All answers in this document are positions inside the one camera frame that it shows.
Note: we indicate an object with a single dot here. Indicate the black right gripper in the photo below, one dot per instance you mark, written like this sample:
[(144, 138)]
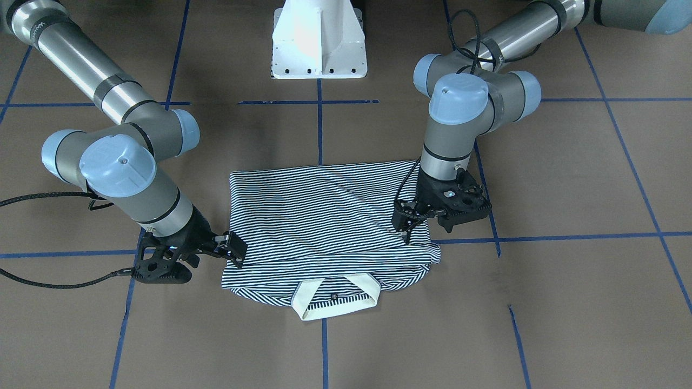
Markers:
[(195, 236)]

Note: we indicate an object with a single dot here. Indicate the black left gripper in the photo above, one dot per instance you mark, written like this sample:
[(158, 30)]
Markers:
[(425, 190)]

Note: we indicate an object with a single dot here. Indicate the blue white striped polo shirt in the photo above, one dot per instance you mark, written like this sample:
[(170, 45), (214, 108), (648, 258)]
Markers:
[(320, 238)]

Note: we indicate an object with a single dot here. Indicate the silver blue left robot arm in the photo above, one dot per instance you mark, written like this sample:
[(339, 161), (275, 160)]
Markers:
[(470, 97)]

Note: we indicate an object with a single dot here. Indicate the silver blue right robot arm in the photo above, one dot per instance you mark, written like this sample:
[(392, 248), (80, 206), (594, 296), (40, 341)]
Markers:
[(119, 164)]

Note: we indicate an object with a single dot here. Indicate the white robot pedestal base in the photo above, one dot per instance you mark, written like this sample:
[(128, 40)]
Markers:
[(319, 40)]

